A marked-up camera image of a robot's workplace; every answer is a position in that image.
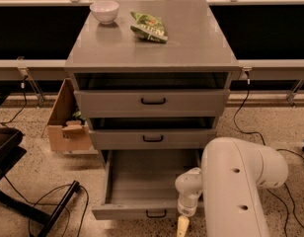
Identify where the black chair base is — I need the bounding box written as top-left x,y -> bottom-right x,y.
0,95 -> 81,237

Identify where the grey top drawer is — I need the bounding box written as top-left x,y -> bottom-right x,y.
74,90 -> 229,118

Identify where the black cable on left floor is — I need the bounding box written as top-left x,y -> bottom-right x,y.
3,175 -> 90,237

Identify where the black cable at left wall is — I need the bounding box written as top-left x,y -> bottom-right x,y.
0,74 -> 30,127

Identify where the grey bottom drawer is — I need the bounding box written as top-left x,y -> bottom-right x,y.
93,149 -> 201,220

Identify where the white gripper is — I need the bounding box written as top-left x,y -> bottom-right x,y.
175,167 -> 202,237

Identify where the cardboard box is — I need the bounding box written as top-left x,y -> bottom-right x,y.
47,79 -> 92,152

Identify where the white bowl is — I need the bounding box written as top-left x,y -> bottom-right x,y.
90,0 -> 119,25

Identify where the black cable right of cabinet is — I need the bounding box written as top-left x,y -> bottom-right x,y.
232,78 -> 266,146

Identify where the grey drawer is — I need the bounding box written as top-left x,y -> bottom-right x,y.
93,149 -> 201,220
90,128 -> 216,150
74,90 -> 229,118

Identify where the grey drawer cabinet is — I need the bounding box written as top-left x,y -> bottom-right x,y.
63,0 -> 241,170

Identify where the green chip bag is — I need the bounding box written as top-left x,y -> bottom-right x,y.
130,11 -> 168,43

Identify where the black looping cable far right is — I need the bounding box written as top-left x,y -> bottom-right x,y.
265,147 -> 304,237

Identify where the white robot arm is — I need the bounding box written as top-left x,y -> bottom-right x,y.
175,137 -> 288,237

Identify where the grey middle drawer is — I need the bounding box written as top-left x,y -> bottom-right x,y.
90,128 -> 216,150

